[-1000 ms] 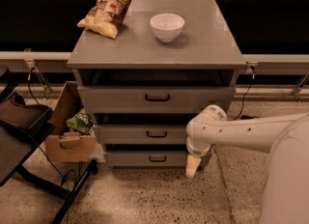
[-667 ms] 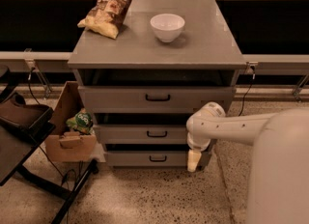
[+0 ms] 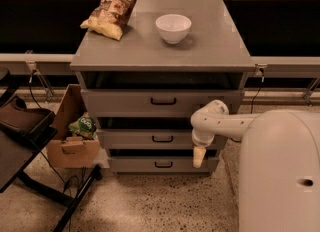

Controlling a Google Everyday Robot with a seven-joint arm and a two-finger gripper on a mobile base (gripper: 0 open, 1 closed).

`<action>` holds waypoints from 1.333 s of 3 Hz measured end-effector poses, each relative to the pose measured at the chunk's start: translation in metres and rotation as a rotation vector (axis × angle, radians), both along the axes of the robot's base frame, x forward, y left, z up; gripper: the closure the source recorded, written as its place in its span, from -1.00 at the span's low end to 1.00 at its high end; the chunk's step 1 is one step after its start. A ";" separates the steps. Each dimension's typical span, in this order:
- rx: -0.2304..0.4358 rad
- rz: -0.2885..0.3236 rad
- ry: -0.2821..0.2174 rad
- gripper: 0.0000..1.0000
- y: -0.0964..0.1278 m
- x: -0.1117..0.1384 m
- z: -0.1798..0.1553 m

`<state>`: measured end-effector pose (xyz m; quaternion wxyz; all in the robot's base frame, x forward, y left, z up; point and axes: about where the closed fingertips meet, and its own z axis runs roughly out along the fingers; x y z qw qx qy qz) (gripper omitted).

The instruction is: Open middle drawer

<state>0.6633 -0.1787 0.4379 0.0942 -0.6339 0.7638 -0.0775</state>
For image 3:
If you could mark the brown yellow chip bag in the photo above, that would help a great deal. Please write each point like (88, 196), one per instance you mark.
(110, 18)

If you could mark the cardboard box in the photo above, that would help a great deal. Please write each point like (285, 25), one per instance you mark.
(66, 150)

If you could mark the green snack bag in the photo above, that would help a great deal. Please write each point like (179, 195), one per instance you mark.
(84, 126)

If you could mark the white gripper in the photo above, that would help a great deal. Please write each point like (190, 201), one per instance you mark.
(200, 140)

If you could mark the white bowl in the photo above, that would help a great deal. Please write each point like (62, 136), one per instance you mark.
(173, 28)

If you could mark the grey bottom drawer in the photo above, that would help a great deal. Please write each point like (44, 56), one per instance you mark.
(161, 165)

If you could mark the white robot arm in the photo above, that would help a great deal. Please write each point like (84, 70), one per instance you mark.
(279, 165)

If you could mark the grey top drawer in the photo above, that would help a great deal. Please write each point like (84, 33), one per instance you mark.
(155, 103)

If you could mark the grey drawer cabinet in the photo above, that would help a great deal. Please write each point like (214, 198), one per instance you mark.
(211, 57)

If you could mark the grey drawer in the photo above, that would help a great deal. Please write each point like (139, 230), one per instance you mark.
(161, 165)
(155, 103)
(146, 139)

